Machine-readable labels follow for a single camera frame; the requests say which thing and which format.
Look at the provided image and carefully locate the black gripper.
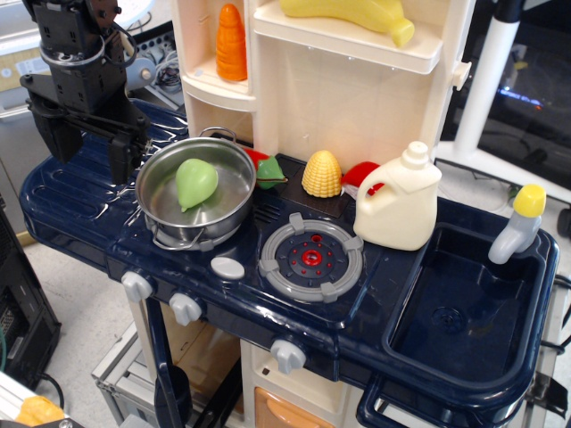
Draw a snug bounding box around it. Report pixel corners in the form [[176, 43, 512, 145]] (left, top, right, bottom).
[[20, 62, 149, 185]]

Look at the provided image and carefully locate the grey yellow toy faucet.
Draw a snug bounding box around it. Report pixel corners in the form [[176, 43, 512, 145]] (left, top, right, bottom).
[[488, 184, 547, 265]]

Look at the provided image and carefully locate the grey oval button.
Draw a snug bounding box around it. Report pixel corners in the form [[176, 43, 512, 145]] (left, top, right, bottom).
[[210, 257, 245, 280]]

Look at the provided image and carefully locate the orange toy drawer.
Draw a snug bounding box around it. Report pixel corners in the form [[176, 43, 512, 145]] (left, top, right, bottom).
[[254, 387, 333, 428]]

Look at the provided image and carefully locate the grey toy stove burner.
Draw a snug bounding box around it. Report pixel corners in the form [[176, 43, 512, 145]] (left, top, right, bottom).
[[258, 212, 364, 303]]

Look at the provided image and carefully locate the cream detergent bottle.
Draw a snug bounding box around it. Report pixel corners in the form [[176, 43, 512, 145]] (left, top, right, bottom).
[[353, 141, 442, 251]]

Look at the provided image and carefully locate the yellow toy corn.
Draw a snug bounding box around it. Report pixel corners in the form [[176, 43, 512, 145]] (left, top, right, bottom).
[[302, 150, 342, 198]]

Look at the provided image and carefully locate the dark blue kitchen counter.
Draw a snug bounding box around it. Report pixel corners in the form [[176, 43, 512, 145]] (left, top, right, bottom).
[[19, 98, 561, 428]]

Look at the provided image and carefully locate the grey left stove knob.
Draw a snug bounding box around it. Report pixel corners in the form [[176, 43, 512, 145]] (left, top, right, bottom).
[[120, 271, 153, 303]]

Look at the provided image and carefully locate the grey right stove knob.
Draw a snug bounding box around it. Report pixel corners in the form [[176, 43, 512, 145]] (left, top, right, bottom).
[[270, 340, 307, 375]]

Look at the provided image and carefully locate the yellow object bottom left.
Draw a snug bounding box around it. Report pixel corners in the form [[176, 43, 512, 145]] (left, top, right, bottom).
[[15, 396, 65, 427]]

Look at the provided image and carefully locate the grey stove knob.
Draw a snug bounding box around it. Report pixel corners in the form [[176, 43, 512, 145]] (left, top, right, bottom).
[[270, 340, 307, 375], [169, 292, 203, 326], [120, 271, 153, 303]]

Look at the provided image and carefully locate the black computer case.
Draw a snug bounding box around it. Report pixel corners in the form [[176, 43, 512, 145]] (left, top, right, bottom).
[[1, 213, 61, 390]]

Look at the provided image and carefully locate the yellow toy banana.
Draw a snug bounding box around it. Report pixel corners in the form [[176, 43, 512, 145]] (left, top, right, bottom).
[[279, 0, 415, 47]]

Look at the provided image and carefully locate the dark blue sink basin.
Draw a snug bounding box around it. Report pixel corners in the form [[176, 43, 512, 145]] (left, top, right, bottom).
[[385, 223, 552, 391]]

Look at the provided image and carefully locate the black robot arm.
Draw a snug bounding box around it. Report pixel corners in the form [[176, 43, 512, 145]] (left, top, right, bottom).
[[20, 1, 150, 185]]

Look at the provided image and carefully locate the white stand pole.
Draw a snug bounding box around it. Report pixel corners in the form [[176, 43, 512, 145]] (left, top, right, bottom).
[[436, 1, 570, 202]]

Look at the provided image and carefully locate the green toy pear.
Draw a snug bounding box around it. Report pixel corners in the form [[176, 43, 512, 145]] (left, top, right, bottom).
[[175, 158, 219, 212]]

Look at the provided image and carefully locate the orange toy carrot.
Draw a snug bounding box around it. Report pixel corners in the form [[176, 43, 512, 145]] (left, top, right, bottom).
[[216, 4, 247, 81]]

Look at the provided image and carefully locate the cream kitchen shelf unit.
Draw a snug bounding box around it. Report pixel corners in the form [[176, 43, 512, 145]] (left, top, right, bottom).
[[171, 1, 475, 170]]

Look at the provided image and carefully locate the steel pot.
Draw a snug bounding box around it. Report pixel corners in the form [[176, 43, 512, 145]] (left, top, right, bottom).
[[135, 127, 256, 251]]

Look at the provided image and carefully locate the red green toy pepper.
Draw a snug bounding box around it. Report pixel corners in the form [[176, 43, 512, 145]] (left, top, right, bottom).
[[244, 148, 287, 190]]

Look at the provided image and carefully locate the grey middle stove knob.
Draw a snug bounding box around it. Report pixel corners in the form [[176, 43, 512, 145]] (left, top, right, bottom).
[[169, 292, 203, 326]]

